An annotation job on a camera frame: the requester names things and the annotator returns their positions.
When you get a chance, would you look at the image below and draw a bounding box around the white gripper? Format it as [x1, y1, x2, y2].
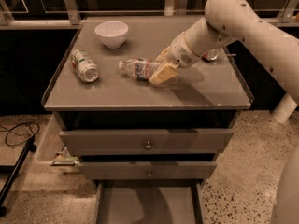
[149, 33, 200, 85]

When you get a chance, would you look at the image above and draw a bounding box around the clear plastic water bottle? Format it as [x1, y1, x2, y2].
[119, 58, 161, 81]

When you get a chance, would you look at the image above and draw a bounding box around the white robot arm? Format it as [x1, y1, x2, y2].
[150, 0, 299, 123]

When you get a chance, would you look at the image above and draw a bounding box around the grey drawer cabinet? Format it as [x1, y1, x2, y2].
[41, 13, 255, 189]

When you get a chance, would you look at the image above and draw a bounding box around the grey top drawer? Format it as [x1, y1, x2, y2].
[59, 129, 233, 156]

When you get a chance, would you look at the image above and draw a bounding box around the grey drawer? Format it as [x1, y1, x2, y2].
[79, 161, 217, 180]
[94, 179, 206, 224]
[59, 129, 233, 156]

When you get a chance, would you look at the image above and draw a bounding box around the grey middle drawer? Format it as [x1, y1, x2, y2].
[79, 161, 217, 180]

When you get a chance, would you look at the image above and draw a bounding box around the grey bottom drawer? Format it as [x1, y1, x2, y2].
[94, 179, 206, 224]

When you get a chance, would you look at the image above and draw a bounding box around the red soda can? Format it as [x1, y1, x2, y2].
[202, 49, 221, 62]

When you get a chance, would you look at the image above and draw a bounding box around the white ceramic bowl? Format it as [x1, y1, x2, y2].
[94, 21, 129, 49]

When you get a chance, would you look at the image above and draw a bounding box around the clear plastic storage bin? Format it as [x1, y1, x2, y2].
[35, 116, 79, 173]

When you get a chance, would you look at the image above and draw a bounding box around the black rolling stand base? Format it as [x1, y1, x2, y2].
[0, 137, 37, 217]

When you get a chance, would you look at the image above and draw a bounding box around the white cylindrical post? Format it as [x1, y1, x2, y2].
[272, 94, 298, 123]

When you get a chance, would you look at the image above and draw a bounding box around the black cable on floor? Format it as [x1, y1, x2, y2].
[0, 120, 41, 148]

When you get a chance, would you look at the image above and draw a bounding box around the metal window railing frame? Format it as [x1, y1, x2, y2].
[1, 0, 299, 25]

